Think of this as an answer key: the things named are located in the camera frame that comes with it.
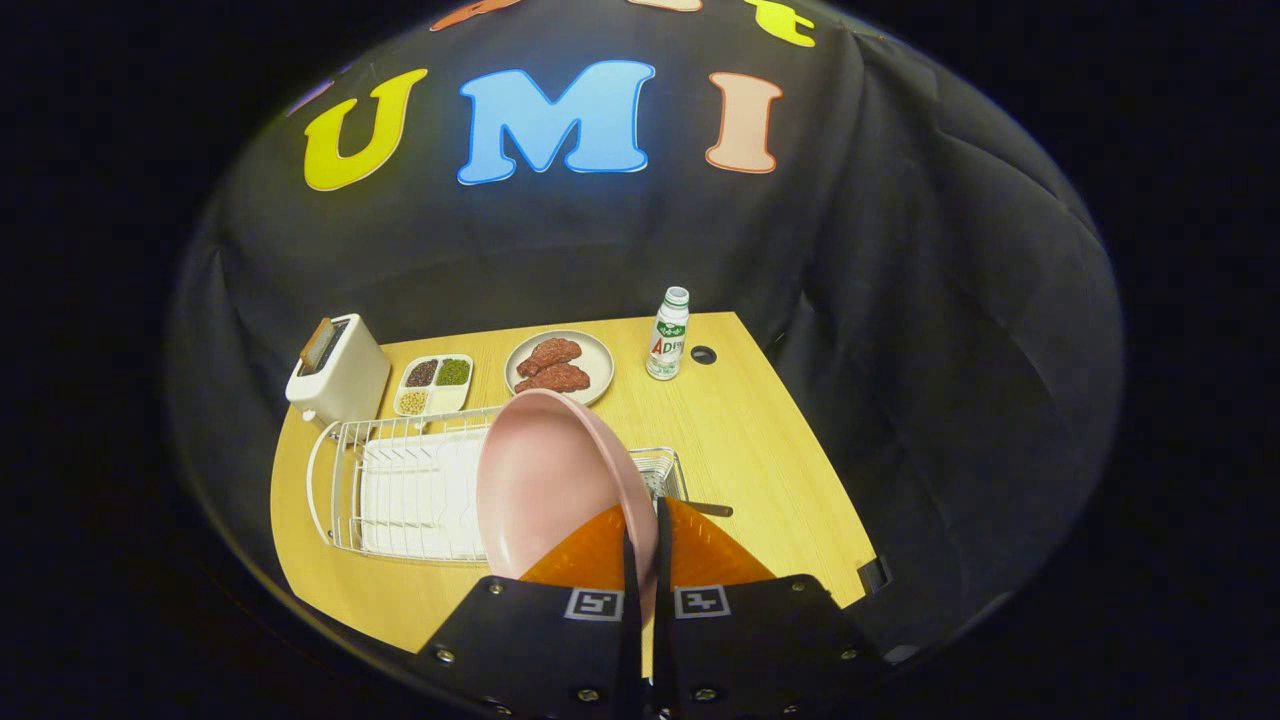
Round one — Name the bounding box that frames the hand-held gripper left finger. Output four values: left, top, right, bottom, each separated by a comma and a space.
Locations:
410, 503, 643, 720

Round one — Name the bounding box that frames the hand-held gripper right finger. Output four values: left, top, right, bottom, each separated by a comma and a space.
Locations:
654, 496, 889, 720

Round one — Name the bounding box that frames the pink plate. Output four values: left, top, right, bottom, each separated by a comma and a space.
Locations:
476, 388, 661, 621

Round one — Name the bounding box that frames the metal wire basket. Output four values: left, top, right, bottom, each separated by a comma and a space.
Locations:
628, 447, 691, 506

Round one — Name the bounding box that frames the white wire dish rack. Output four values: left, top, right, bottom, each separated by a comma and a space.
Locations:
305, 405, 691, 563

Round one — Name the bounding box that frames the beige round plate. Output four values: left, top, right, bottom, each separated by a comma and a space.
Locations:
504, 330, 615, 406

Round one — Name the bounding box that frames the white ribbed drain tray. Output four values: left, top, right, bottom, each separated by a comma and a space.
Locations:
360, 430, 493, 559

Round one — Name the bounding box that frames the red meat piece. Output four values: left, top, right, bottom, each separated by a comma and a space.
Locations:
514, 363, 591, 394
517, 338, 583, 378

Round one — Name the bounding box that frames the white compartment tray with beans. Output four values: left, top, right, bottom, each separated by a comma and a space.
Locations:
395, 354, 474, 418

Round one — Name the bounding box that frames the white toaster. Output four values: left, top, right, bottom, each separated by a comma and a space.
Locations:
286, 315, 391, 426

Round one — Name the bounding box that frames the white green drink bottle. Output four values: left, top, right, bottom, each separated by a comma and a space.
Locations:
646, 287, 691, 381

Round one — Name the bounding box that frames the toast slice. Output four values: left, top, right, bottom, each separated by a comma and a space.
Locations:
299, 318, 337, 374

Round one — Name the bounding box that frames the black backdrop cloth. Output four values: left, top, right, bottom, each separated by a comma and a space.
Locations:
165, 0, 1126, 661

